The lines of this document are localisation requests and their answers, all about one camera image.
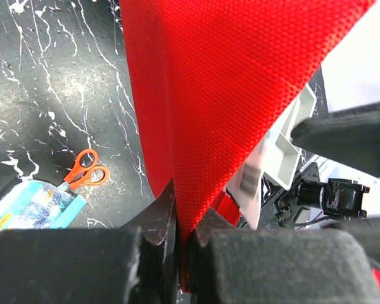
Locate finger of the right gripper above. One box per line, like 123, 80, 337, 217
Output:
332, 217, 380, 271
291, 102, 380, 177

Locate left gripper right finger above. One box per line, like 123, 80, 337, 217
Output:
189, 210, 380, 303

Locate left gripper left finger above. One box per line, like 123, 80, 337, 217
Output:
0, 182, 177, 303

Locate red first aid pouch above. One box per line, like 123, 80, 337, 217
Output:
118, 0, 380, 304

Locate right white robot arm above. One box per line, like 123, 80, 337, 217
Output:
261, 102, 380, 271

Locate grey divider tray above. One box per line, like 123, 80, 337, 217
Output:
263, 85, 316, 190

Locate teal mask packet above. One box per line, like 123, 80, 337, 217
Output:
0, 180, 86, 232

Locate orange handled scissors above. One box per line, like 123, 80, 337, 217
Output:
58, 149, 110, 191

